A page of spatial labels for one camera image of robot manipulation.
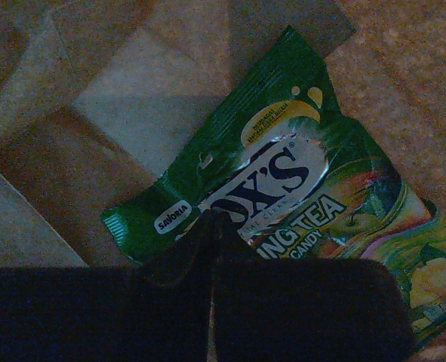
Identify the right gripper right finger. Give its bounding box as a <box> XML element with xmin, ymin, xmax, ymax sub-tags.
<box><xmin>214</xmin><ymin>216</ymin><xmax>416</xmax><ymax>361</ymax></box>

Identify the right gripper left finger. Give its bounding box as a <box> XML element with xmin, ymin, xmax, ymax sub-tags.
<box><xmin>0</xmin><ymin>212</ymin><xmax>214</xmax><ymax>361</ymax></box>

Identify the green Fox's candy bag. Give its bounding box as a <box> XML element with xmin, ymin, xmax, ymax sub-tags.
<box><xmin>102</xmin><ymin>27</ymin><xmax>446</xmax><ymax>346</ymax></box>

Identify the brown paper bag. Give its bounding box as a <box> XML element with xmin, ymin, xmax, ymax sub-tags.
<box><xmin>0</xmin><ymin>1</ymin><xmax>354</xmax><ymax>268</ymax></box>

